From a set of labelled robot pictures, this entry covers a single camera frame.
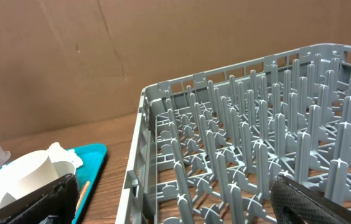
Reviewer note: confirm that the wooden chopstick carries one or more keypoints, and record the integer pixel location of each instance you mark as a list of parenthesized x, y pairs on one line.
[(82, 195)]

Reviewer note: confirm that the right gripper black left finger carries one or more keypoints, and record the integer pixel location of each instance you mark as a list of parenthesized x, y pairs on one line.
[(55, 202)]

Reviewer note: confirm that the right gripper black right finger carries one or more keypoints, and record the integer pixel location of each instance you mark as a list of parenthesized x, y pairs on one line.
[(295, 203)]

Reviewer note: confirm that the white cup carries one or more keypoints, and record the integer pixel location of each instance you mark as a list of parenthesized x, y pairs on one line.
[(31, 172)]

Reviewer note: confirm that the teal serving tray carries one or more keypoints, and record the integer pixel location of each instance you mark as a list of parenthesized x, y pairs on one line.
[(93, 157)]

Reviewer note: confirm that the grey dishwasher rack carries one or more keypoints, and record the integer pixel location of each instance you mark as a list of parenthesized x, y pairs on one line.
[(207, 147)]

